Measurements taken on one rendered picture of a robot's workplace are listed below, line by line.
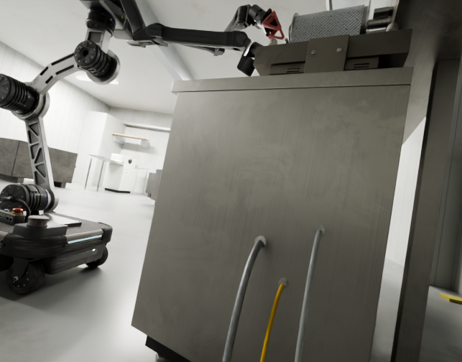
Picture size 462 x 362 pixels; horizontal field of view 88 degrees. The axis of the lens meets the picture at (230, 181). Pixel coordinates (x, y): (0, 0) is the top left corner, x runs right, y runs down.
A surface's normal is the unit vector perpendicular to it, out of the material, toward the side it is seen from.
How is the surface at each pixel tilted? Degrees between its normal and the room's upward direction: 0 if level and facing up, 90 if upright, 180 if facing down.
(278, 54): 90
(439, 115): 90
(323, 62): 90
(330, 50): 90
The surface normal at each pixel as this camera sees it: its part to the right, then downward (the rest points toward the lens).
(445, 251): -0.17, -0.08
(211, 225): -0.44, -0.13
